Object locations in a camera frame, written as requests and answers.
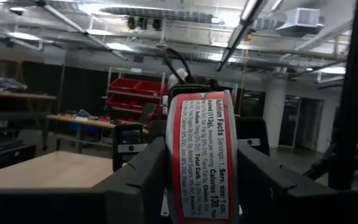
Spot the black equipment box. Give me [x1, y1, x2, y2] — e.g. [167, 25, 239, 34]
[0, 138, 37, 175]

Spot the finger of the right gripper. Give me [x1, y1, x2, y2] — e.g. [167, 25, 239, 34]
[234, 116, 270, 156]
[112, 123, 149, 172]

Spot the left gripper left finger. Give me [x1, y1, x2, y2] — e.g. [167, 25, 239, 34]
[0, 136, 168, 224]

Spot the red label seafood can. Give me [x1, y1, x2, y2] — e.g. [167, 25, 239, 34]
[165, 90, 240, 224]

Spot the long LED light bar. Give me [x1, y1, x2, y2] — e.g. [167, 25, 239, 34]
[215, 0, 284, 72]

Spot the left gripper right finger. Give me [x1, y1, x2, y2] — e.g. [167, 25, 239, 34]
[237, 140, 358, 224]

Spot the yellow hanging cable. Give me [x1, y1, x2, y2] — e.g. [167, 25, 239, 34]
[241, 32, 253, 106]

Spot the wooden workbench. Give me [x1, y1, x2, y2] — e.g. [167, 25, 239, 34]
[0, 88, 58, 147]
[46, 113, 149, 154]

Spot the wooden shelf black metal frame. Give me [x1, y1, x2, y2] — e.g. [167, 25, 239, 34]
[0, 150, 115, 190]

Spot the white ceiling air unit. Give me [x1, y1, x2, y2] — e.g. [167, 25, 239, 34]
[275, 7, 324, 38]

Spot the rack with red bins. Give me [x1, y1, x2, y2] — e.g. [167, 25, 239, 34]
[105, 67, 168, 123]

